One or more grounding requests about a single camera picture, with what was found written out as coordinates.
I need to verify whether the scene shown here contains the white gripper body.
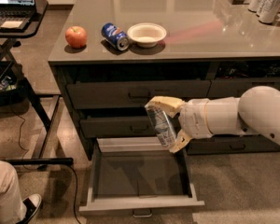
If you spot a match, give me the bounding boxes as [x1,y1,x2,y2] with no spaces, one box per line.
[178,98,213,139]

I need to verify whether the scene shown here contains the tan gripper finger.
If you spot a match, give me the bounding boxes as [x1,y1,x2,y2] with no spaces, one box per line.
[145,96,185,118]
[169,130,192,153]

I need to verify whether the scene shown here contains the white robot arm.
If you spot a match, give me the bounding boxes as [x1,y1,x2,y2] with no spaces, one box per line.
[145,86,280,153]

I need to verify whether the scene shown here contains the top right grey drawer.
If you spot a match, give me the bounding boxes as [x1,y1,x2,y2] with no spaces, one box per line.
[207,77,280,98]

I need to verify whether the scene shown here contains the grey drawer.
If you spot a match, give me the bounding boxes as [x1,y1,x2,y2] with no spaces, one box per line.
[80,116,155,138]
[66,80,210,109]
[187,135,280,155]
[207,77,280,98]

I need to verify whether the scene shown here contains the bottom right grey drawer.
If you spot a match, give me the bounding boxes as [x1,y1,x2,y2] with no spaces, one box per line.
[187,135,280,155]

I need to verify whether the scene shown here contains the open bottom left drawer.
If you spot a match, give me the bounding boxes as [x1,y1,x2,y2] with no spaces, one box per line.
[79,137,204,217]

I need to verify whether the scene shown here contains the grey counter cabinet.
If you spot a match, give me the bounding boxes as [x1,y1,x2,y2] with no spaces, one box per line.
[49,0,280,156]

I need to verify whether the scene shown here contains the middle left grey drawer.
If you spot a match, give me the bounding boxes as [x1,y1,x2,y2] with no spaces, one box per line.
[80,116,155,138]

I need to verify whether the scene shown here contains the blue pepsi can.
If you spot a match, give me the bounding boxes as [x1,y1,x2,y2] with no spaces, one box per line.
[101,22,130,51]

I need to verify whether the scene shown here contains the top left grey drawer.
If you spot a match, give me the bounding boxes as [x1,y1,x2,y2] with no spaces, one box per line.
[66,80,210,109]

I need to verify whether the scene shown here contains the white can front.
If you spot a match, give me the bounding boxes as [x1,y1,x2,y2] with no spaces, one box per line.
[259,0,280,24]

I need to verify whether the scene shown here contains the white paper bowl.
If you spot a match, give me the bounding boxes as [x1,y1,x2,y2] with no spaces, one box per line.
[127,22,167,48]

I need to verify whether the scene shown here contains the red apple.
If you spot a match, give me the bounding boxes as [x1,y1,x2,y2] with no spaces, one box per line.
[65,26,88,49]

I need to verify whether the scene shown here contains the black laptop stand desk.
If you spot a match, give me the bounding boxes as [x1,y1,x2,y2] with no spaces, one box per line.
[0,0,74,167]

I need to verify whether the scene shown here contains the black white sneaker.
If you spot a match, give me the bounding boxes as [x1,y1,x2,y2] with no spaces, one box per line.
[17,193,42,224]

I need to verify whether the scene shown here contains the black bin with items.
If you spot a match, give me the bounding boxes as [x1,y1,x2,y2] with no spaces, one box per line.
[0,61,25,106]

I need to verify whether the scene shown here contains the yellow sticky note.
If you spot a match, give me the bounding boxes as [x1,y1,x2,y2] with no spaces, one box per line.
[1,21,21,29]

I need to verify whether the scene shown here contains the open laptop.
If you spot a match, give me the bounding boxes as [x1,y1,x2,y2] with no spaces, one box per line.
[0,0,38,30]

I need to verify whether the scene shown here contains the person leg beige trousers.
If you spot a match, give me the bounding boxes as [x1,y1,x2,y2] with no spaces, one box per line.
[0,161,27,224]

